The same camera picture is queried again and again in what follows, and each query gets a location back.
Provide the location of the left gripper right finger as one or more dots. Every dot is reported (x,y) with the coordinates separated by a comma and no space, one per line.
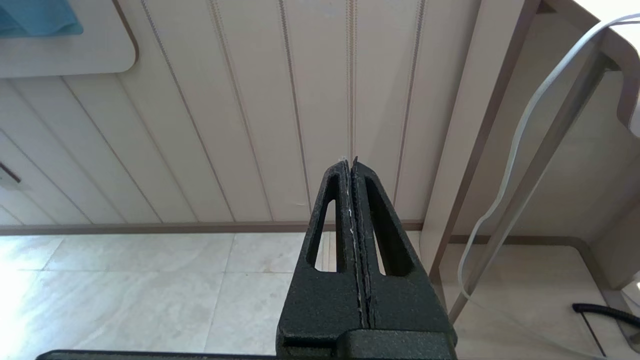
(405,300)

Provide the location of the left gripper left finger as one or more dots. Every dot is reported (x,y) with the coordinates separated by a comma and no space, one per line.
(320,300)

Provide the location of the beige desk top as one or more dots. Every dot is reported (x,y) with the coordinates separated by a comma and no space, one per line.
(622,45)

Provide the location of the blue cloth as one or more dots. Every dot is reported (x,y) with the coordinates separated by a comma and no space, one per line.
(37,17)

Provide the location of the beige wall shelf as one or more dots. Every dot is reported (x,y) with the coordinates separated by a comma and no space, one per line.
(75,50)

